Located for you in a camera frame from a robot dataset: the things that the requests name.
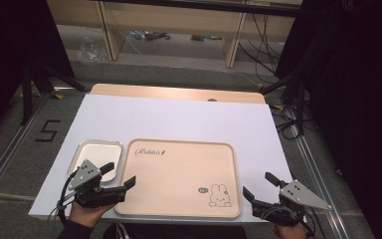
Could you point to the small metal tray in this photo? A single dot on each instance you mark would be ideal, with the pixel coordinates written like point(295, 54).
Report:
point(96, 154)

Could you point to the beige tray with rabbit print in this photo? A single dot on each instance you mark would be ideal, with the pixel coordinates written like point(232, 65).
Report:
point(179, 176)

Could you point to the clear plastic bag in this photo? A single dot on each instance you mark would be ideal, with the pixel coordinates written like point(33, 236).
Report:
point(92, 49)

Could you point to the black curtain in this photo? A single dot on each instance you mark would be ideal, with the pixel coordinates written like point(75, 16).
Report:
point(361, 99)
point(6, 49)

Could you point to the wooden table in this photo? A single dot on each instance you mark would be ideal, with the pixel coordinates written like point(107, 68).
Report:
point(165, 93)

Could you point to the light wooden desk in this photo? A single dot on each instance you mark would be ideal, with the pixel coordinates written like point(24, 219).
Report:
point(179, 20)

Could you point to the small flat box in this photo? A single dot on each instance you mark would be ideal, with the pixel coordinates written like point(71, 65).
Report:
point(202, 38)

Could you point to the person's right hand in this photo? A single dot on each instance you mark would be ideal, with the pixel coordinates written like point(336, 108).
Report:
point(290, 233)

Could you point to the aluminium floor rail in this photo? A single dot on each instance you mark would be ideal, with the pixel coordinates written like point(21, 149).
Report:
point(315, 166)
point(10, 156)

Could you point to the black tripod stand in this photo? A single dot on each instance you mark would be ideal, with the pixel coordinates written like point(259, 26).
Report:
point(300, 99)
point(26, 93)

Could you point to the white board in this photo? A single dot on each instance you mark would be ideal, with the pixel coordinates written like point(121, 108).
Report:
point(179, 119)

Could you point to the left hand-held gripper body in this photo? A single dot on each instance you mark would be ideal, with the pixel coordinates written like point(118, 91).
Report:
point(84, 174)

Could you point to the person's left hand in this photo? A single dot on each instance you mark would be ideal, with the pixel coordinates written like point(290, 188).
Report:
point(86, 215)

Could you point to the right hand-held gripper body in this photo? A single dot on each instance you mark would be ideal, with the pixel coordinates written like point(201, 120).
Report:
point(300, 195)

